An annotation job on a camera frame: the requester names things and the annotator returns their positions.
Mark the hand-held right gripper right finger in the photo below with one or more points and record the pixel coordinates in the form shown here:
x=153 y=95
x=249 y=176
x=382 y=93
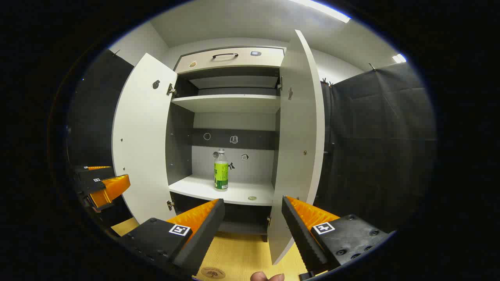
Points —
x=300 y=238

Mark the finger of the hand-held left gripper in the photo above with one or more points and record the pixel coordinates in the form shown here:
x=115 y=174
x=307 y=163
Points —
x=111 y=189
x=93 y=175

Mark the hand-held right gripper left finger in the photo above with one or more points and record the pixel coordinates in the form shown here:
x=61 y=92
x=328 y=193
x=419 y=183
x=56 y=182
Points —
x=203 y=238

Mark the white cabinet door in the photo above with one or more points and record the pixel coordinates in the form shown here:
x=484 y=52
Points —
x=140 y=136
x=297 y=136

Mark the green label plastic bottle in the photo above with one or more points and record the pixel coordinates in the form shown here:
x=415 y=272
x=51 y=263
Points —
x=221 y=173

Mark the metal door hinge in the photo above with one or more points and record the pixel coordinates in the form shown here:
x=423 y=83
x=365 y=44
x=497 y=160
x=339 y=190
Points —
x=171 y=90
x=280 y=83
x=170 y=204

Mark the white cabinet shelf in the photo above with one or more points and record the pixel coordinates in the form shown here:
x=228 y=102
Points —
x=242 y=193
x=226 y=103

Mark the white cabinet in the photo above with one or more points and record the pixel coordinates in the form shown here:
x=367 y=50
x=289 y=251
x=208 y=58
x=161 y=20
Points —
x=234 y=121

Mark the beige cabinet drawer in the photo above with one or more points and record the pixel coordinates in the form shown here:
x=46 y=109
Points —
x=203 y=62

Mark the black binder clip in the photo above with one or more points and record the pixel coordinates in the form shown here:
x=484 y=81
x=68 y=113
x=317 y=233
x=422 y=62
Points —
x=372 y=66
x=326 y=82

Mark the small ceiling light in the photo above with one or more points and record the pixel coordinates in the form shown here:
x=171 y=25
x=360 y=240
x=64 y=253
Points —
x=399 y=58

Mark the long ceiling light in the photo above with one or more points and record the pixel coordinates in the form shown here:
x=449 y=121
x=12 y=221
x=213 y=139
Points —
x=324 y=9

